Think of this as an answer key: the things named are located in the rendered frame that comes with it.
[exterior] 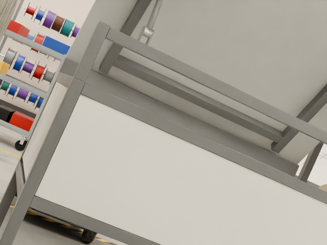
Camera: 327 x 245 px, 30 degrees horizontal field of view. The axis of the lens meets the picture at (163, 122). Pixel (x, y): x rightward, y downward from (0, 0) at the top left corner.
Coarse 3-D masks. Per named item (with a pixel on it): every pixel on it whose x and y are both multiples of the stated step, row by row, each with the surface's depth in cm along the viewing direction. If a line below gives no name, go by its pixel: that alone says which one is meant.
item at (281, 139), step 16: (144, 0) 230; (128, 16) 238; (128, 32) 239; (112, 48) 245; (112, 64) 250; (128, 64) 250; (144, 80) 254; (160, 80) 254; (192, 96) 258; (320, 96) 255; (224, 112) 263; (240, 112) 267; (304, 112) 262; (256, 128) 267; (272, 128) 271; (288, 128) 269; (272, 144) 276
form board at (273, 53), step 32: (96, 0) 236; (128, 0) 235; (192, 0) 233; (224, 0) 232; (256, 0) 231; (288, 0) 230; (320, 0) 230; (160, 32) 243; (192, 32) 242; (224, 32) 241; (256, 32) 240; (288, 32) 239; (320, 32) 238; (96, 64) 255; (192, 64) 252; (224, 64) 251; (256, 64) 250; (288, 64) 249; (320, 64) 248; (160, 96) 264; (224, 96) 262; (256, 96) 261; (288, 96) 260; (224, 128) 274; (320, 128) 270
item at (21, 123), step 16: (16, 32) 564; (48, 48) 561; (64, 48) 567; (0, 64) 565; (16, 80) 559; (0, 112) 564; (16, 112) 582; (16, 128) 561; (32, 128) 563; (16, 144) 564
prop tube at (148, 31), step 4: (156, 0) 204; (160, 0) 203; (156, 4) 203; (160, 4) 203; (156, 8) 202; (152, 12) 202; (156, 12) 202; (152, 16) 202; (156, 16) 202; (148, 20) 202; (152, 20) 201; (148, 24) 201; (152, 24) 201; (148, 28) 200; (144, 32) 200; (148, 32) 200; (152, 32) 200; (148, 36) 201
